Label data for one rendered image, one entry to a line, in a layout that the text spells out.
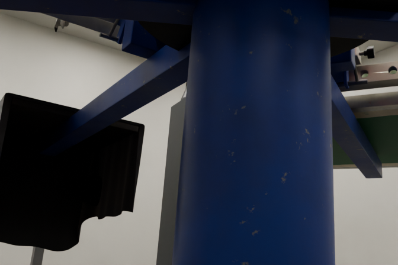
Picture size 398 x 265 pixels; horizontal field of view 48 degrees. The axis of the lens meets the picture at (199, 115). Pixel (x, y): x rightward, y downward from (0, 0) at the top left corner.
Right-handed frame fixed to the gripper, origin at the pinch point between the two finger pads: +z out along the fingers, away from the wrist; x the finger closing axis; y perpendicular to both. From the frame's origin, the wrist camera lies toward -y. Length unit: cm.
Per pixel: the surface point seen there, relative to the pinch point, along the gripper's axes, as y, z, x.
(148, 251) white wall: 208, 174, 265
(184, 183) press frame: -10, 41, -165
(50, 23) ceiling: 48, -59, 324
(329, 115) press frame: 4, 29, -172
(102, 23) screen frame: -5, 10, -91
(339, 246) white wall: 380, 116, 141
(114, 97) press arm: -3, 30, -111
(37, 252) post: 11, 97, -17
